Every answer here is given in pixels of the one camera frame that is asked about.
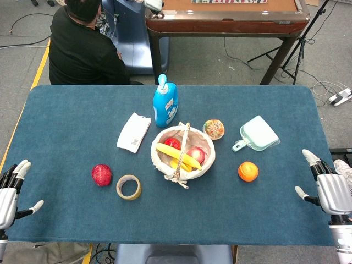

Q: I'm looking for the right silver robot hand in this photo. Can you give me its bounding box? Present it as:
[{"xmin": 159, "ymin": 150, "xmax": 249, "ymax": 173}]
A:
[{"xmin": 294, "ymin": 148, "xmax": 352, "ymax": 216}]

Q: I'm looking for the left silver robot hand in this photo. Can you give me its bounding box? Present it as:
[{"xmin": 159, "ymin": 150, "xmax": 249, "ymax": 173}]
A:
[{"xmin": 0, "ymin": 159, "xmax": 45, "ymax": 230}]

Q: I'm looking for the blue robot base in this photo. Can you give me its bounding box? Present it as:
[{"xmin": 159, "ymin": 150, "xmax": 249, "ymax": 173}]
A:
[{"xmin": 100, "ymin": 0, "xmax": 171, "ymax": 75}]

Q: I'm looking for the white lined wicker basket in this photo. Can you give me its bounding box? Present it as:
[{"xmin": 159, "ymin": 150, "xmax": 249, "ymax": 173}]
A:
[{"xmin": 150, "ymin": 122, "xmax": 216, "ymax": 190}]

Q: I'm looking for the white sneaker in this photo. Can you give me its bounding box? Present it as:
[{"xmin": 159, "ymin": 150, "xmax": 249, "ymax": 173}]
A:
[{"xmin": 333, "ymin": 159, "xmax": 352, "ymax": 179}]

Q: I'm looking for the orange fruit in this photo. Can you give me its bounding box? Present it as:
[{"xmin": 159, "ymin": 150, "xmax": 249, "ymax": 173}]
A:
[{"xmin": 237, "ymin": 161, "xmax": 260, "ymax": 183}]

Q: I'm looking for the mint green dustpan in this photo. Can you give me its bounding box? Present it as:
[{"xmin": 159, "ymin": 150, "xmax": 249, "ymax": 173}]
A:
[{"xmin": 232, "ymin": 115, "xmax": 281, "ymax": 152}]

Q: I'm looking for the white power strip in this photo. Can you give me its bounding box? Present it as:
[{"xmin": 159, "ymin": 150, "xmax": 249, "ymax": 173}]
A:
[{"xmin": 326, "ymin": 87, "xmax": 352, "ymax": 107}]

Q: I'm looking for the beige tape roll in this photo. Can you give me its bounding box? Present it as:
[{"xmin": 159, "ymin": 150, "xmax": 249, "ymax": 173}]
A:
[{"xmin": 115, "ymin": 174, "xmax": 142, "ymax": 201}]

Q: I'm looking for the orange jelly cup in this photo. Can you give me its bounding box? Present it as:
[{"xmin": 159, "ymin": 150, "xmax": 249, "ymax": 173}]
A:
[{"xmin": 202, "ymin": 119, "xmax": 226, "ymax": 141}]

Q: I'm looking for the pale red apple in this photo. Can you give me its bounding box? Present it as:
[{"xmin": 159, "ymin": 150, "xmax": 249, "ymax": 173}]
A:
[{"xmin": 186, "ymin": 146, "xmax": 206, "ymax": 164}]

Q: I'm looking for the white paper packet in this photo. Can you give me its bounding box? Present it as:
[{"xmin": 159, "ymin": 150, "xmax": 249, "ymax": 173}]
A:
[{"xmin": 116, "ymin": 112, "xmax": 152, "ymax": 153}]

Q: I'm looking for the black tripod stand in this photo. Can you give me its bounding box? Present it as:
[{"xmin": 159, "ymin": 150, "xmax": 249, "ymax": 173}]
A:
[{"xmin": 247, "ymin": 0, "xmax": 331, "ymax": 85}]

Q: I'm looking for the short yellow banana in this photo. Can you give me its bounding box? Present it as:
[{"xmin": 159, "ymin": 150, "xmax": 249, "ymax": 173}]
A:
[{"xmin": 170, "ymin": 158, "xmax": 193, "ymax": 173}]

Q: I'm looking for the long yellow banana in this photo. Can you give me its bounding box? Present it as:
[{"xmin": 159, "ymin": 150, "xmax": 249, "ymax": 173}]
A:
[{"xmin": 156, "ymin": 142, "xmax": 202, "ymax": 171}]

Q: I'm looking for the blue table cloth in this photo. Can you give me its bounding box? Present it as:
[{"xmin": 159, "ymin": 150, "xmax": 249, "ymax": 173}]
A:
[{"xmin": 0, "ymin": 84, "xmax": 339, "ymax": 246}]

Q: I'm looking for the deep red apple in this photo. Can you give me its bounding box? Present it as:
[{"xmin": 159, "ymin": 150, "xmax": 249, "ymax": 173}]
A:
[{"xmin": 163, "ymin": 137, "xmax": 182, "ymax": 151}]

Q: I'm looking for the person in black shirt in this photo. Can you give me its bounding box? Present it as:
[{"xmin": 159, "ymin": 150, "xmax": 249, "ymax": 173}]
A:
[{"xmin": 48, "ymin": 0, "xmax": 144, "ymax": 85}]

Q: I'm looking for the blue grey chair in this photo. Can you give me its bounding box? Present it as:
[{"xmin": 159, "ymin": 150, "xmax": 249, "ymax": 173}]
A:
[{"xmin": 114, "ymin": 243, "xmax": 234, "ymax": 264}]

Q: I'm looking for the blue detergent bottle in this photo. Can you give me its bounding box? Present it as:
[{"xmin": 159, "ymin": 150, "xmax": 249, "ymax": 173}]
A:
[{"xmin": 152, "ymin": 73, "xmax": 179, "ymax": 129}]

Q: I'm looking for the brown mahjong table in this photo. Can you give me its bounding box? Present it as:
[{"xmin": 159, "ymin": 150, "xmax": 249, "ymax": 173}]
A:
[{"xmin": 145, "ymin": 0, "xmax": 311, "ymax": 85}]

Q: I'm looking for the row of mahjong tiles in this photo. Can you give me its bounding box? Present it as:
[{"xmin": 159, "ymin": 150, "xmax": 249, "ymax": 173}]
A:
[{"xmin": 191, "ymin": 0, "xmax": 268, "ymax": 4}]

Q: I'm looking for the black floor cable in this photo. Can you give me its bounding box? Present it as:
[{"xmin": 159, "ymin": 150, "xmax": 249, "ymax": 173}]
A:
[{"xmin": 0, "ymin": 13, "xmax": 54, "ymax": 50}]

